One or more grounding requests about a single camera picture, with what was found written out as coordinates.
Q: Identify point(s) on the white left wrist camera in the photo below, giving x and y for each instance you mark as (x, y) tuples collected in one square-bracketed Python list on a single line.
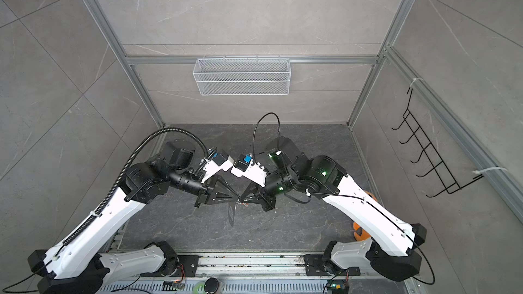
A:
[(220, 161)]

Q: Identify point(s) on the orange round toy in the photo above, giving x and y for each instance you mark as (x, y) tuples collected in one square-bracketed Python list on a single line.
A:
[(360, 234)]

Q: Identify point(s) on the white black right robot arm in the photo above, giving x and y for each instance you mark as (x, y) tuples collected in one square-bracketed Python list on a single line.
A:
[(393, 246)]

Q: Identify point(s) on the black wire hook rack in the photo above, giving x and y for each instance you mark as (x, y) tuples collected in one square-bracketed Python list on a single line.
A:
[(429, 152)]

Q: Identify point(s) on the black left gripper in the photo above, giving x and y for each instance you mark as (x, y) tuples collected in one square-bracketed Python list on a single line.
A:
[(208, 191)]

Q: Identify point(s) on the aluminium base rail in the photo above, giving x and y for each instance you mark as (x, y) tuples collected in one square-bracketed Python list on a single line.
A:
[(262, 273)]

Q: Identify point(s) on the white wire mesh basket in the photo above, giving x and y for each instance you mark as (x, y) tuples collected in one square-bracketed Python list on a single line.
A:
[(242, 76)]

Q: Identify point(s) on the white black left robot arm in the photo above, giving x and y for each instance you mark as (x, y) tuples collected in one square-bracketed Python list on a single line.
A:
[(76, 265)]

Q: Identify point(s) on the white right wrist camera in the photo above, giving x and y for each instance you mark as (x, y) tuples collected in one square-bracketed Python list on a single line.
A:
[(244, 166)]

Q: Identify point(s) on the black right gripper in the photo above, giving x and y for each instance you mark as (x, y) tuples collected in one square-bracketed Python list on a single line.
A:
[(261, 194)]

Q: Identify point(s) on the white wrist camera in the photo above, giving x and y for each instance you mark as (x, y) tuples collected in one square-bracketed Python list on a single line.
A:
[(244, 166), (220, 161)]

